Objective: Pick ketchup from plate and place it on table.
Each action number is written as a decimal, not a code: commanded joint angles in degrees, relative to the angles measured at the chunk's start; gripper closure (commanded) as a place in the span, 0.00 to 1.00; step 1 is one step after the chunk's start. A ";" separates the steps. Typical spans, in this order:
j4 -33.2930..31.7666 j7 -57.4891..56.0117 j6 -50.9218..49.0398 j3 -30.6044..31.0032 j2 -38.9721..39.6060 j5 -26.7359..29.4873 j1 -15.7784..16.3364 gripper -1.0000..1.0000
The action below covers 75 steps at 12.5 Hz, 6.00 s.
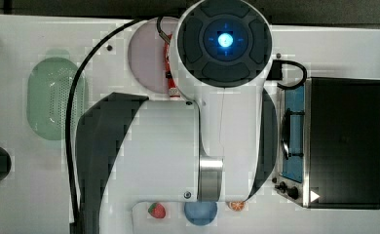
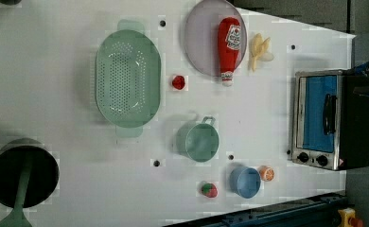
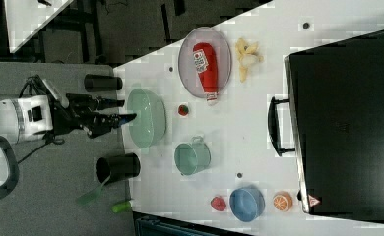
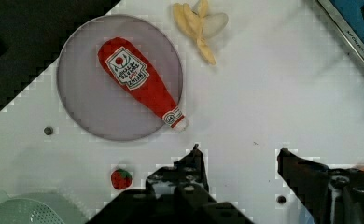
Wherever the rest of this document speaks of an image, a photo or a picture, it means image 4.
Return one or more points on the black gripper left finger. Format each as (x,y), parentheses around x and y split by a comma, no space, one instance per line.
(176,194)

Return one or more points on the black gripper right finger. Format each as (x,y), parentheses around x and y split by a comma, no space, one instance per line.
(331,196)

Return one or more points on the red plush ketchup bottle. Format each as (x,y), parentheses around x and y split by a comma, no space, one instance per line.
(131,70)

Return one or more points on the grey round plate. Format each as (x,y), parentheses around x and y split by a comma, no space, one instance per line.
(96,102)

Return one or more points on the red plush strawberry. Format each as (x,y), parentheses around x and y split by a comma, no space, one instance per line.
(121,179)

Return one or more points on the green perforated colander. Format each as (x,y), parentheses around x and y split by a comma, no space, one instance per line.
(39,208)

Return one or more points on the yellow plush peeled banana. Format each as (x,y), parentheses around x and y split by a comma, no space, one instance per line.
(199,26)

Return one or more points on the silver toaster oven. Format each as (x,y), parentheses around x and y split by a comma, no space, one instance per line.
(347,17)

